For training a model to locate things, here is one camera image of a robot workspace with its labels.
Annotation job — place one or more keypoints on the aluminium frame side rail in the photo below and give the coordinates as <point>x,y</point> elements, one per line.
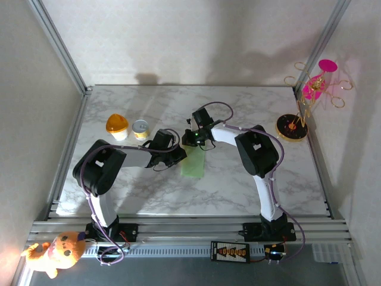
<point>315,149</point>
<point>74,134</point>

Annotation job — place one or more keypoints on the aluminium frame cross rail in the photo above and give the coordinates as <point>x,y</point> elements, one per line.
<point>190,231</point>

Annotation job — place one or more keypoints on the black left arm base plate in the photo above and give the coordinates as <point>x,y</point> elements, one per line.
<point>129,231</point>

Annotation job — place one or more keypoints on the black module with yellow connector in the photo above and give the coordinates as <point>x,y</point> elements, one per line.
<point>271,251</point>

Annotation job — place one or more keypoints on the green paper sheet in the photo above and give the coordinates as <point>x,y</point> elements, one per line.
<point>193,164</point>

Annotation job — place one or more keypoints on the white cup with orange lid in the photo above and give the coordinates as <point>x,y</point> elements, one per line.
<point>116,122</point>

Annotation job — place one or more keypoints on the aluminium frame post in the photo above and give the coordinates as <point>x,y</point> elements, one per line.
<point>327,29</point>
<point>59,44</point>

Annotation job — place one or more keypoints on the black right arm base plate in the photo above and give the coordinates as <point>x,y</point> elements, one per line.
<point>251,232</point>

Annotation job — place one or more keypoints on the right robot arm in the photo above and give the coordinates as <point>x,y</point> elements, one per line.
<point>256,152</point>

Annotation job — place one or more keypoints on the yellow tin can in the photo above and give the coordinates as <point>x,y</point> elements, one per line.
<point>140,128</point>

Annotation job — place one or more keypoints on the clear plastic compartment box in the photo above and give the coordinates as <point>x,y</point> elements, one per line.
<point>327,253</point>

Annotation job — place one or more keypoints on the pink plastic glass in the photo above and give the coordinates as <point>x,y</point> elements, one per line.
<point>327,65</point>

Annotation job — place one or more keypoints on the orange plush toy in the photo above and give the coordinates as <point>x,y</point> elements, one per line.
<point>62,250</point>

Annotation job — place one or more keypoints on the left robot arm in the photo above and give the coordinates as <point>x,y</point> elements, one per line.
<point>98,169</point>

